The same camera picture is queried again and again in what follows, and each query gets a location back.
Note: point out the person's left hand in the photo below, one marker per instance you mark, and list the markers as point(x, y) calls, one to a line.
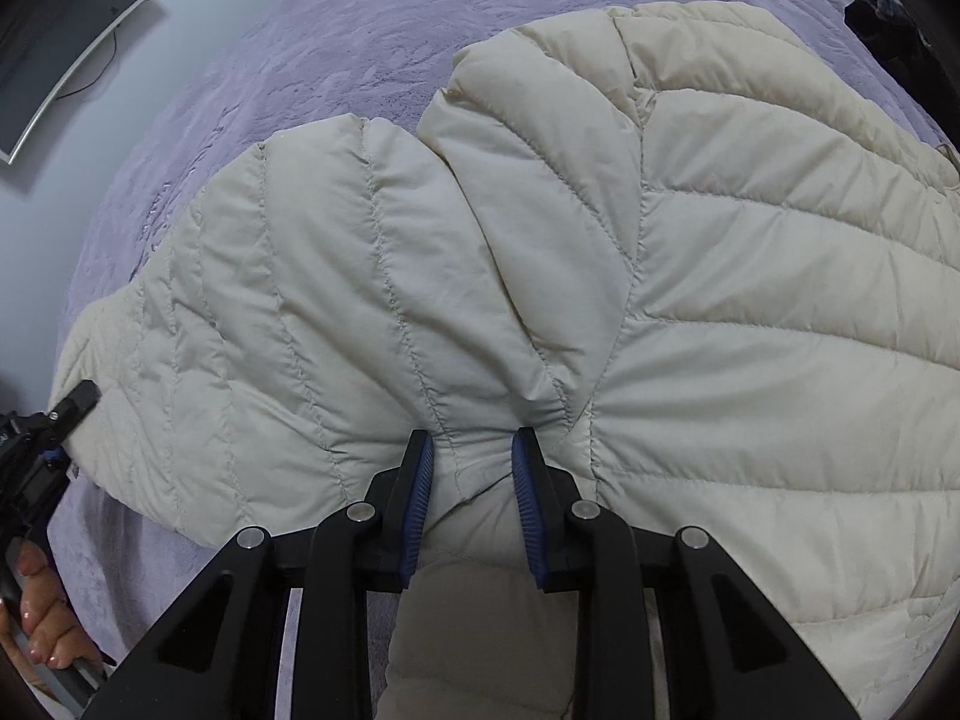
point(56, 638)

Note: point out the curved black monitor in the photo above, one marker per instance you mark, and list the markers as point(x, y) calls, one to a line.
point(43, 43)

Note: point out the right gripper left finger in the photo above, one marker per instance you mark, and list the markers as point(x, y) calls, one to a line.
point(401, 497)

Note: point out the cream quilted down jacket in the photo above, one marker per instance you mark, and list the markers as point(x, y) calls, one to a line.
point(720, 285)

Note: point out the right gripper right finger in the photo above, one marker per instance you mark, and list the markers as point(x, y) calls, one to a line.
point(553, 516)

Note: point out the dark folded jeans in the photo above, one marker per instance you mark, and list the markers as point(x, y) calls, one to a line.
point(884, 26)

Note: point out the lavender embossed bed blanket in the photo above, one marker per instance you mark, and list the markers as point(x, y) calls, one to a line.
point(312, 59)

